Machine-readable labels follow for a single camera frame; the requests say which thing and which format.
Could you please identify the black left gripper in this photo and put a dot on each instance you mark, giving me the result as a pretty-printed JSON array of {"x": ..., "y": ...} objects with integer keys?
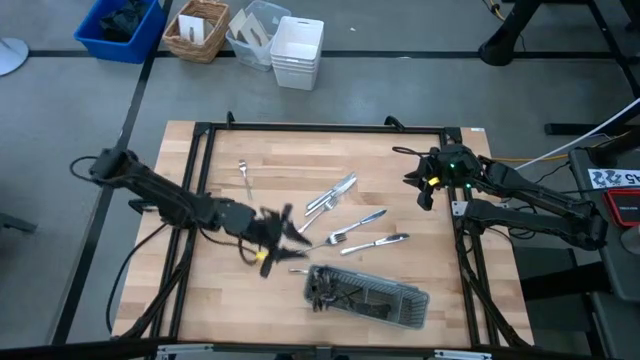
[{"x": 265, "y": 240}]

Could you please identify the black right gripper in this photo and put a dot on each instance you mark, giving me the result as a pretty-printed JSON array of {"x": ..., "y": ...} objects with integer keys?
[{"x": 430, "y": 167}]

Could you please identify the grey mesh cutlery basket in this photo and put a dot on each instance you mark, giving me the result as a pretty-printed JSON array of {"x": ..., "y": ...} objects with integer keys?
[{"x": 410, "y": 307}]

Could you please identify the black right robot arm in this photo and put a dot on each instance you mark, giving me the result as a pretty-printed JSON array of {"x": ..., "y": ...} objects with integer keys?
[{"x": 540, "y": 192}]

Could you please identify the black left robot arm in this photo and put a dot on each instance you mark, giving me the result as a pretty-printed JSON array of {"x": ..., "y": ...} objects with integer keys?
[{"x": 160, "y": 189}]

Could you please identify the silver knife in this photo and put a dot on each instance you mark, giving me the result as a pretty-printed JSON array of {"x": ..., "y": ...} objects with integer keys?
[
  {"x": 330, "y": 190},
  {"x": 380, "y": 242},
  {"x": 370, "y": 216},
  {"x": 345, "y": 189},
  {"x": 298, "y": 271}
]

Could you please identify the silver mounting plate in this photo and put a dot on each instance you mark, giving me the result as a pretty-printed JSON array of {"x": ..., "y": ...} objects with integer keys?
[{"x": 458, "y": 208}]

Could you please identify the black clamp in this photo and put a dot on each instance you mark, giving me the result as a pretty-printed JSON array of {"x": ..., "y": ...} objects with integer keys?
[
  {"x": 230, "y": 119},
  {"x": 395, "y": 121}
]

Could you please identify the small silver fork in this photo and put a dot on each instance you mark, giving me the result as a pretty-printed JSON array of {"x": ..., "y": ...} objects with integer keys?
[{"x": 243, "y": 172}]

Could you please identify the black stand base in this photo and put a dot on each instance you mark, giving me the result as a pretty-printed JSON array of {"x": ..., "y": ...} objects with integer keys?
[{"x": 500, "y": 50}]

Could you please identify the black metal bar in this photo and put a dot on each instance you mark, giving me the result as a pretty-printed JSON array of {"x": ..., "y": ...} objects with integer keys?
[{"x": 565, "y": 129}]

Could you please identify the black table foot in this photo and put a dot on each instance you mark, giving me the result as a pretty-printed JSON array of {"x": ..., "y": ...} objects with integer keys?
[{"x": 565, "y": 282}]

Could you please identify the stacked white plastic bins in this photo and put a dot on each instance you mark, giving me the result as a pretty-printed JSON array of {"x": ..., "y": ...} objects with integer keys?
[{"x": 297, "y": 50}]

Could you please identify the white printed label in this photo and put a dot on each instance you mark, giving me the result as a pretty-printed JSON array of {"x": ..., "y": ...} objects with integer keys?
[{"x": 612, "y": 178}]

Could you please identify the dark grey side table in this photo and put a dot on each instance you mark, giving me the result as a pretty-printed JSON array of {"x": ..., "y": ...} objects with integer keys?
[{"x": 600, "y": 260}]

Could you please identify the clear plastic bin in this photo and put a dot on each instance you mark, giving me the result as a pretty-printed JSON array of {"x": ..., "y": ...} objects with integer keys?
[{"x": 240, "y": 52}]

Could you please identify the red black device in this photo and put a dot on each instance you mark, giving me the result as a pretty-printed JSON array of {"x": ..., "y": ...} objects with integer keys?
[{"x": 625, "y": 207}]

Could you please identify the wicker basket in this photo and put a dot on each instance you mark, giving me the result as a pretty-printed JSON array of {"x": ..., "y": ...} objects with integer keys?
[{"x": 197, "y": 50}]

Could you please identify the beige cardboard card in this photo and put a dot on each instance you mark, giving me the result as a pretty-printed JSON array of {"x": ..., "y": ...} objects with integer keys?
[{"x": 250, "y": 30}]

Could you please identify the grey round disc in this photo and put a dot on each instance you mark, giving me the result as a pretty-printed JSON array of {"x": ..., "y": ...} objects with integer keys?
[{"x": 632, "y": 240}]

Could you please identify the white label card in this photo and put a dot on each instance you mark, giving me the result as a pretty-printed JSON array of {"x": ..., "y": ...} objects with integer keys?
[{"x": 192, "y": 27}]

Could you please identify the blue plastic bin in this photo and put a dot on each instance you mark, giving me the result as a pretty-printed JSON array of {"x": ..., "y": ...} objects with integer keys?
[{"x": 125, "y": 52}]

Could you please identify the grey metal foot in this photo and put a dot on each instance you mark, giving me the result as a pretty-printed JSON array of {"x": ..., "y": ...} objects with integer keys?
[{"x": 17, "y": 222}]

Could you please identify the black cloth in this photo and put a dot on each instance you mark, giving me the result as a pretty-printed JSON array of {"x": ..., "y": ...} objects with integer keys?
[{"x": 122, "y": 22}]

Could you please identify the white round floor base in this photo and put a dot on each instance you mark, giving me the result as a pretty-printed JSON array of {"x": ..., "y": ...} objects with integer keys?
[{"x": 10, "y": 55}]

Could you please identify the black metal table frame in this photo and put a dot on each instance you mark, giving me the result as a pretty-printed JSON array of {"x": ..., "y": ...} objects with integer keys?
[{"x": 325, "y": 127}]

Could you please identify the silver metal bracket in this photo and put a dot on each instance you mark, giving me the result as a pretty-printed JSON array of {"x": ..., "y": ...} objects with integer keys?
[
  {"x": 462, "y": 355},
  {"x": 185, "y": 350}
]

